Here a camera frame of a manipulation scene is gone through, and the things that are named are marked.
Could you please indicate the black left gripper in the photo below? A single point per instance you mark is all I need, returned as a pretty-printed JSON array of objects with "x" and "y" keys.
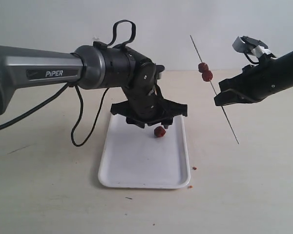
[{"x": 148, "y": 107}]

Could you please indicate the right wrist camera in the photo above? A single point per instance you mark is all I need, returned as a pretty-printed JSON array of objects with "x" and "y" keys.
[{"x": 252, "y": 47}]

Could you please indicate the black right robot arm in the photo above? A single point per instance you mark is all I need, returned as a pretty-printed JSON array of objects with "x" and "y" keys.
[{"x": 285, "y": 73}]

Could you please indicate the dark red ball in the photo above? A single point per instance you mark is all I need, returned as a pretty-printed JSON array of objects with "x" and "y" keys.
[
  {"x": 159, "y": 132},
  {"x": 202, "y": 67},
  {"x": 207, "y": 76}
]

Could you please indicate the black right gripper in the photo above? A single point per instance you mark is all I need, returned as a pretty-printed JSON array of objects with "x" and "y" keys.
[{"x": 253, "y": 85}]

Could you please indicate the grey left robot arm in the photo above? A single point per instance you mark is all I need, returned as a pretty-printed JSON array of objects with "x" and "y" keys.
[{"x": 93, "y": 67}]

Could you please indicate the dark red ball front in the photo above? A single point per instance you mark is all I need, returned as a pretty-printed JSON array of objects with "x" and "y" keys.
[{"x": 207, "y": 76}]

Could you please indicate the white rectangular plastic tray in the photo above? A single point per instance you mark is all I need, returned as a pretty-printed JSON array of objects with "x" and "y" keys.
[{"x": 134, "y": 158}]

